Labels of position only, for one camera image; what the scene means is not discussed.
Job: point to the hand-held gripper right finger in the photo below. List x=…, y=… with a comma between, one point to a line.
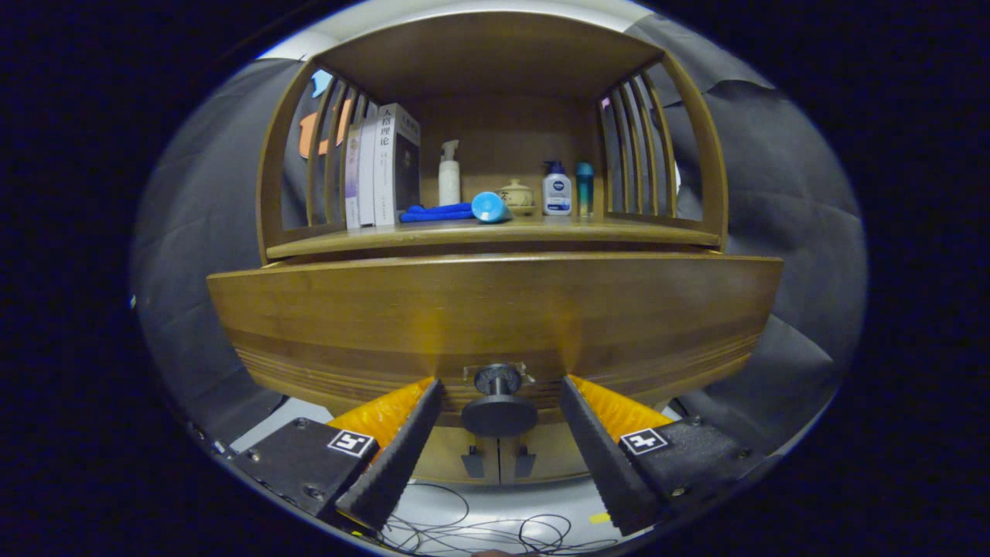
x=607, y=464

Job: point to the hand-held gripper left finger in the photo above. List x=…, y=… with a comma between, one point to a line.
x=398, y=464

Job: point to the wooden drawer with black knob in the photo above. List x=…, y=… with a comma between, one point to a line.
x=387, y=317

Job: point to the blue squeeze tube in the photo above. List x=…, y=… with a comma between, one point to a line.
x=489, y=207

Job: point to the wooden cabinet door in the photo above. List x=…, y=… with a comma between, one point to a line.
x=557, y=456
x=441, y=460

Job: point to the wooden countertop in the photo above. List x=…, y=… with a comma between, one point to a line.
x=619, y=228

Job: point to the wooden cabinet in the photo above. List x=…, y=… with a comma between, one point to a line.
x=487, y=54

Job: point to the yellow floor tape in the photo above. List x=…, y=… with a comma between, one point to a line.
x=599, y=517

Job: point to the blue folded cloth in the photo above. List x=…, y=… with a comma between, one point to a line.
x=433, y=213

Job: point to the white lotion bottle blue cap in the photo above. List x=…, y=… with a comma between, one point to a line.
x=557, y=193

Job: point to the teal slim bottle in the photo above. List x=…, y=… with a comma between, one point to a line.
x=585, y=189

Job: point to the beige lidded teacup with saucer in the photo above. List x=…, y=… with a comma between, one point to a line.
x=520, y=193

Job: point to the white pump bottle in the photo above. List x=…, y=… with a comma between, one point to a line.
x=449, y=182

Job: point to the lilac book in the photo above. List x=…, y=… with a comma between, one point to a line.
x=352, y=178

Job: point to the white book with dark cover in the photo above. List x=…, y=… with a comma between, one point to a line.
x=394, y=166

